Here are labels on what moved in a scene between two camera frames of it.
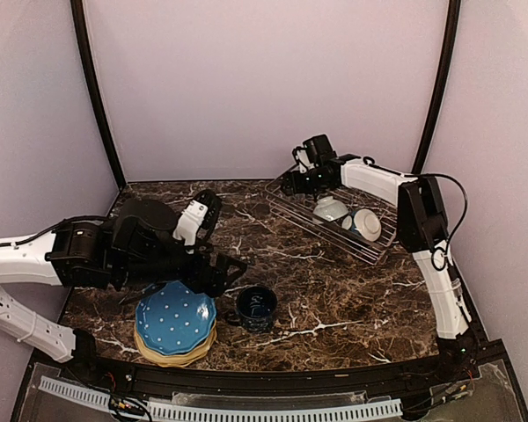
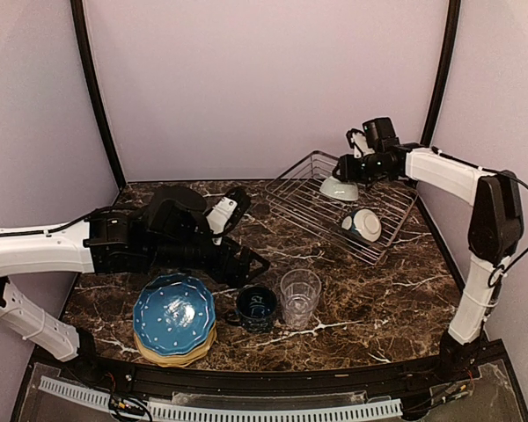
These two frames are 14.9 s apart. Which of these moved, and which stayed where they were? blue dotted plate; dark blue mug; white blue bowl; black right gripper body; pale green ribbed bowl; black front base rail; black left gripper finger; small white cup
Moved: black right gripper body; pale green ribbed bowl; black left gripper finger
Stayed: black front base rail; blue dotted plate; white blue bowl; small white cup; dark blue mug
